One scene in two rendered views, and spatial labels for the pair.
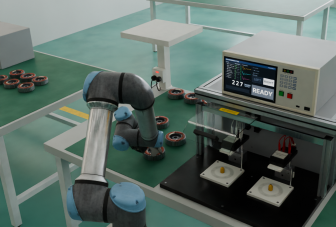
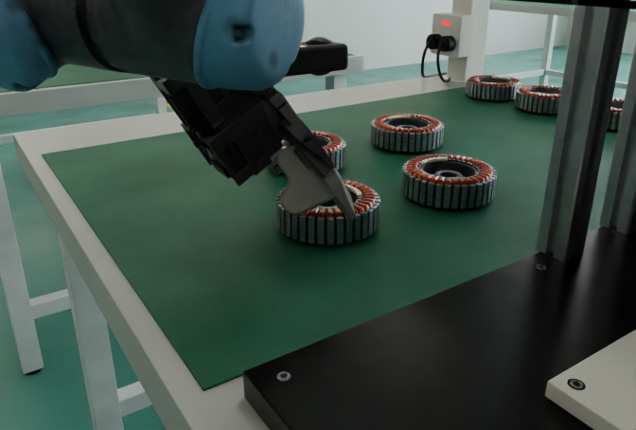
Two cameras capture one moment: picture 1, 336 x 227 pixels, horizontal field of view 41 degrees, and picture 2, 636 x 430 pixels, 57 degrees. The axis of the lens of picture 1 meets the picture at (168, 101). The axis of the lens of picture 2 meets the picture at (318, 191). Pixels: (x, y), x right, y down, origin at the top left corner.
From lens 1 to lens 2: 1.74 m
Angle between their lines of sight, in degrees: 17
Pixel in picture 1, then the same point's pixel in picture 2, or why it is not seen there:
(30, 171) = not seen: hidden behind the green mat
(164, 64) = (472, 3)
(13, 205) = (17, 317)
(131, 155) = (234, 206)
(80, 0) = (366, 21)
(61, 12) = (332, 34)
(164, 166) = (346, 280)
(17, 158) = not seen: hidden behind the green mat
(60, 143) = (55, 140)
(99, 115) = not seen: outside the picture
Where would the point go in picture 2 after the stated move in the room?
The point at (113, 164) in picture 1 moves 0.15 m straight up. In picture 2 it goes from (132, 223) to (114, 88)
